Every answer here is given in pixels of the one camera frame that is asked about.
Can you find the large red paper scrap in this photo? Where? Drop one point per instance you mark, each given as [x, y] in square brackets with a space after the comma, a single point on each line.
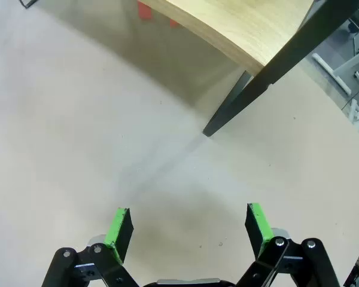
[144, 10]

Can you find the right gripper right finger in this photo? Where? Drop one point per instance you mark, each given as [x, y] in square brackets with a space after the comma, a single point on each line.
[258, 227]

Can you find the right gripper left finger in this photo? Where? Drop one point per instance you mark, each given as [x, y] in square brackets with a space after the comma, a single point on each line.
[119, 236]

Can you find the white metal frame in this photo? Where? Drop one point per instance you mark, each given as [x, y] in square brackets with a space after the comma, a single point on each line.
[354, 112]

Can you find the two-tier wooden shelf black frame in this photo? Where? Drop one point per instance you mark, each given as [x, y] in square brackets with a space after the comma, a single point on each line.
[242, 27]

